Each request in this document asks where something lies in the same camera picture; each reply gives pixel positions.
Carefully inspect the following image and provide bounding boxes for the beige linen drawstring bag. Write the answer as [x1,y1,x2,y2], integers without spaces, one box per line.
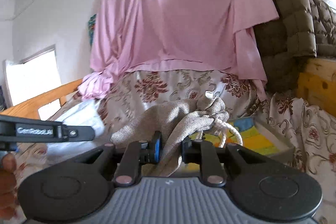
[110,91,243,177]

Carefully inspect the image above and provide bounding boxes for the white blue patterned cloth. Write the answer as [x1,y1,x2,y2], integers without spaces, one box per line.
[49,100,105,137]

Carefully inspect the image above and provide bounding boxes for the person's left hand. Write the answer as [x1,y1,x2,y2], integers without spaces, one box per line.
[0,153,18,221]

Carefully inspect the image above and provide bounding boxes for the grey tray with cartoon lining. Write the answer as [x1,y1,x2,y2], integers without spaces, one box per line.
[178,117,294,174]

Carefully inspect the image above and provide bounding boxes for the floral satin bedspread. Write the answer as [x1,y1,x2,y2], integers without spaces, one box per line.
[0,69,336,224]

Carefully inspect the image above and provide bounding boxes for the pink hanging sheet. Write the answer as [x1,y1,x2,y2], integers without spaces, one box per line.
[79,0,278,100]

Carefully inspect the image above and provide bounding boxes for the olive quilted puffer jacket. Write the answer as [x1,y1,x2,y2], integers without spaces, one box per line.
[253,0,335,93]

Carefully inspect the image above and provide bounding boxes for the window with white frame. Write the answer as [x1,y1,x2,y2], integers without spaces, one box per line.
[2,45,62,107]

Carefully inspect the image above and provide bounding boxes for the colourful wall poster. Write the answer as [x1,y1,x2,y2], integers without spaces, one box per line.
[88,14,96,47]

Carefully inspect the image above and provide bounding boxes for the wooden bed frame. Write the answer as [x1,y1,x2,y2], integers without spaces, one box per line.
[1,58,335,119]

